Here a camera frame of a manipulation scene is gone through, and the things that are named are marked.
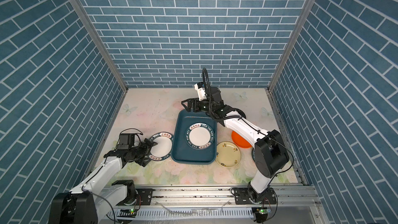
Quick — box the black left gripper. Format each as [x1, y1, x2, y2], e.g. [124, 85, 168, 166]
[129, 137, 158, 166]

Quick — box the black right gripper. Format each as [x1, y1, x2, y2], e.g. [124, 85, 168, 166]
[182, 97, 216, 115]

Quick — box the green-rimmed white plate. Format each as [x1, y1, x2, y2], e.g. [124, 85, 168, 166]
[185, 123, 216, 150]
[149, 132, 174, 161]

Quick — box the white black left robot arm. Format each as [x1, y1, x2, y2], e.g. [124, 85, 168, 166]
[48, 139, 157, 224]

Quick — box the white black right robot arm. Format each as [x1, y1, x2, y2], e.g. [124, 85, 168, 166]
[181, 83, 292, 203]

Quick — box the teal plastic bin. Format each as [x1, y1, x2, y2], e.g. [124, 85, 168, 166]
[171, 110, 217, 165]

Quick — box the orange plastic plate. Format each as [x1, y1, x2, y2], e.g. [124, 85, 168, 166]
[231, 131, 252, 148]

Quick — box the cream yellow floral plate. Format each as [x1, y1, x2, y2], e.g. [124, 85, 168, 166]
[216, 142, 241, 168]

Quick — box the left controller board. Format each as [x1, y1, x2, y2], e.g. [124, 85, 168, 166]
[117, 208, 138, 219]

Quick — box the controller board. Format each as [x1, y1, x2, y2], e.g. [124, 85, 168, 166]
[252, 207, 272, 215]
[117, 208, 138, 219]

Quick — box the blue white floral plate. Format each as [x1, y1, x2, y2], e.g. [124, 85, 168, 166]
[251, 148, 256, 162]

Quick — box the right controller board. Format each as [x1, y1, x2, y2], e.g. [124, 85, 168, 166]
[252, 207, 272, 215]

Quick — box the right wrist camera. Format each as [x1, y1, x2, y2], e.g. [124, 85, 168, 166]
[194, 82, 207, 101]

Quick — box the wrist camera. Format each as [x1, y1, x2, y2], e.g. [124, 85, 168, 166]
[116, 133, 135, 150]
[194, 82, 207, 101]

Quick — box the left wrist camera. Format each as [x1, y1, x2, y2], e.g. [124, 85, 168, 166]
[116, 133, 135, 150]

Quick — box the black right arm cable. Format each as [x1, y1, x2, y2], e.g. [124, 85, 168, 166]
[201, 67, 243, 120]

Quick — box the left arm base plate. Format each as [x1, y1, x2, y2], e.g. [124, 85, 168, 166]
[122, 188, 153, 206]

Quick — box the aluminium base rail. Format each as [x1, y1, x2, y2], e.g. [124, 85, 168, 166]
[97, 185, 328, 224]

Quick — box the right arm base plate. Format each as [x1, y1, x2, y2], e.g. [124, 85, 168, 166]
[230, 187, 277, 205]

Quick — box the right aluminium corner post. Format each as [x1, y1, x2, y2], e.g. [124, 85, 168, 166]
[268, 0, 329, 91]

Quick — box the aluminium corner post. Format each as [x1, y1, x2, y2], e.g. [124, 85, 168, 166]
[53, 0, 128, 93]
[268, 0, 329, 91]

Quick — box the left aluminium corner post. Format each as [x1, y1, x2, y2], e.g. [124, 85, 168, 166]
[53, 0, 128, 93]

